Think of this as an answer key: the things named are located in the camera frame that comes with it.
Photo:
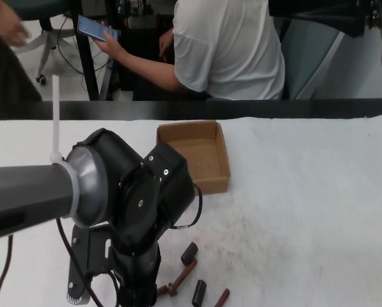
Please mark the person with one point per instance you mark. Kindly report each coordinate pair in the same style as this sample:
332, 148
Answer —
235, 48

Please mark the smartphone with lit screen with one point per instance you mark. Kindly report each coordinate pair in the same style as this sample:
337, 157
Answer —
96, 28

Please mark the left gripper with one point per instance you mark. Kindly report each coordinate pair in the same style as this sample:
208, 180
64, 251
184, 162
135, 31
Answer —
136, 272

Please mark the rusty brown bolt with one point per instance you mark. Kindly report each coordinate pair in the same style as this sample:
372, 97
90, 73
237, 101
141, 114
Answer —
183, 276
223, 297
161, 290

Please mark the white zip tie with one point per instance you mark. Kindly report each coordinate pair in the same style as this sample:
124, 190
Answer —
55, 128

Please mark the black cylindrical sleeve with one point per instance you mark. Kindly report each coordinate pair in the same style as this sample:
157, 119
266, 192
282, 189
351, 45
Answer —
199, 292
189, 253

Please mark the open cardboard box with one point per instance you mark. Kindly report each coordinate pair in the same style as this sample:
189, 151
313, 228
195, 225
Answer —
207, 160

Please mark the black desk leg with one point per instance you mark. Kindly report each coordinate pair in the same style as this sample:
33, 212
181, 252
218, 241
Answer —
87, 64

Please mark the person's hand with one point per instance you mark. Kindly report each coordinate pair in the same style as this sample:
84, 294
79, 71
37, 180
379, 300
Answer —
15, 30

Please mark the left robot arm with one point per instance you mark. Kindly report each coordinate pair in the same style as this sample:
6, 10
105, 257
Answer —
21, 185

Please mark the office chair with white base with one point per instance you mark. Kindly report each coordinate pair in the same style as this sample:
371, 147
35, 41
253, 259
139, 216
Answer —
50, 35

